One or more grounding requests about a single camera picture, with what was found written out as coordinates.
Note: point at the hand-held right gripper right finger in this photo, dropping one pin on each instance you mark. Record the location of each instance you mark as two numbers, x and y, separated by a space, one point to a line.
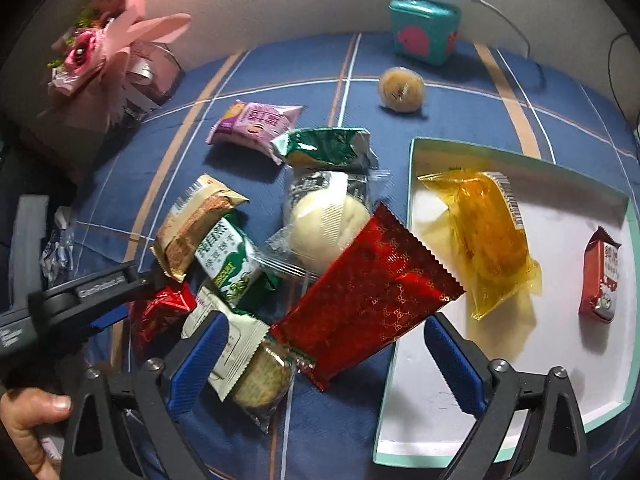
452 362

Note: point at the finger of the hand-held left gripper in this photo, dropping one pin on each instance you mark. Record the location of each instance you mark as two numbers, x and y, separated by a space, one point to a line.
90 295

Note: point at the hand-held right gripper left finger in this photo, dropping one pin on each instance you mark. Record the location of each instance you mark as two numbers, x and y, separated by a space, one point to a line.
197 360

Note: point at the white packet with round cake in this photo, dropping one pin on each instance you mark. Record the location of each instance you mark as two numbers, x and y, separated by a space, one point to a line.
250 360

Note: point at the small red snack packet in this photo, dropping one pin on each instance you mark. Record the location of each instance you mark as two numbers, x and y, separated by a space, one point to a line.
160 310

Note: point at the white box with teal rim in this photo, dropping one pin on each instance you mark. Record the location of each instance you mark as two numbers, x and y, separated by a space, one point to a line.
555 360

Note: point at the green and white biscuit packet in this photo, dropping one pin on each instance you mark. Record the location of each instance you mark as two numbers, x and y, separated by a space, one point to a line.
227 260

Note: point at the large red patterned snack packet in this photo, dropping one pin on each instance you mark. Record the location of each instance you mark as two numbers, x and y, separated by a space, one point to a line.
372 285

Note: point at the brown and cream snack packet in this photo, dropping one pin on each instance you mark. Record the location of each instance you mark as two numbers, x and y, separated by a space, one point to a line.
192 222

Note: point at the person's left hand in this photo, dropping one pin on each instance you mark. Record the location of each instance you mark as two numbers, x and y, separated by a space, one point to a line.
25 410

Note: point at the blue and white packets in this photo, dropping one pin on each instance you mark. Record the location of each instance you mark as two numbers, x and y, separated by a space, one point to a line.
57 252

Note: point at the yellow clear cake packet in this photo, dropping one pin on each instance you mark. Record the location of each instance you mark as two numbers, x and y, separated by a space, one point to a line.
487 240

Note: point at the small red-brown snack packet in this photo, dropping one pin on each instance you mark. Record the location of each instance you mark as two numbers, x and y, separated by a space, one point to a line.
600 280

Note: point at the white bun in clear packet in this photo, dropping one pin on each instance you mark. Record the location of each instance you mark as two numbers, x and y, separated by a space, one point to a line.
320 220

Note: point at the purple snack packet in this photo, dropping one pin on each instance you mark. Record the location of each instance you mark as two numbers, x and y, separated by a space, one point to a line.
255 122

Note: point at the dark green and silver packet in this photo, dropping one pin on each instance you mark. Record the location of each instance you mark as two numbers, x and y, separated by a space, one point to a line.
325 147

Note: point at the round pastry in clear wrap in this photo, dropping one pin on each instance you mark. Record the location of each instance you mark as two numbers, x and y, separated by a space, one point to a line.
401 87

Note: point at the blue plaid tablecloth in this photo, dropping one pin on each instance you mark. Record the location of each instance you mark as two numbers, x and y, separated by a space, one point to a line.
310 75

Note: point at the teal tin with pink print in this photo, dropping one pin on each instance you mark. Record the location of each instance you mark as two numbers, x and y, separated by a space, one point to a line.
422 32

